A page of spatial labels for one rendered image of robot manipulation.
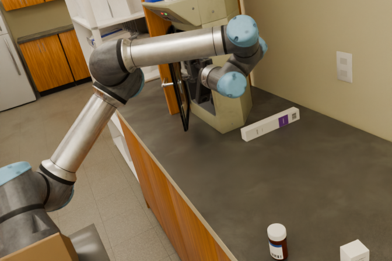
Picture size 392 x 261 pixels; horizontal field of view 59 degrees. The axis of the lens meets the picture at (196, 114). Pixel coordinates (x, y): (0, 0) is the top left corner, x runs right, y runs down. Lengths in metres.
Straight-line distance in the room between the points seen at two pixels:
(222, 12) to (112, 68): 0.57
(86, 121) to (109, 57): 0.23
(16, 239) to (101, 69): 0.46
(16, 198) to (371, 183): 0.98
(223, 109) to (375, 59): 0.59
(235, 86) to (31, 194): 0.61
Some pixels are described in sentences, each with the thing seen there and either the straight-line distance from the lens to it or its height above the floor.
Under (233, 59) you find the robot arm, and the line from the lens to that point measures 0.99.
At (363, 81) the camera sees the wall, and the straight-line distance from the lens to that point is 1.39.
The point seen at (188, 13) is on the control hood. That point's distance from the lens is 1.30.
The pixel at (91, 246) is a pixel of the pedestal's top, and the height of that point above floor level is 0.94.
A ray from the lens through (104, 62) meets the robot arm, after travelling 0.96.
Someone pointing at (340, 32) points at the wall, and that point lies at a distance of 1.40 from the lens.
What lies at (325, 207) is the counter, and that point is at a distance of 1.07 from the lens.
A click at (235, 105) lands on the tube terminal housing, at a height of 1.04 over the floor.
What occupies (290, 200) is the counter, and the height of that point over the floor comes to 0.94.
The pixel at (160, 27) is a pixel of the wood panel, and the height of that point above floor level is 1.38.
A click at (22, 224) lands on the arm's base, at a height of 1.15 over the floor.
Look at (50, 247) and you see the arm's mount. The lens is 0.94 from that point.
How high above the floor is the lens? 1.65
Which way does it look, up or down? 24 degrees down
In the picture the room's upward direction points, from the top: 12 degrees counter-clockwise
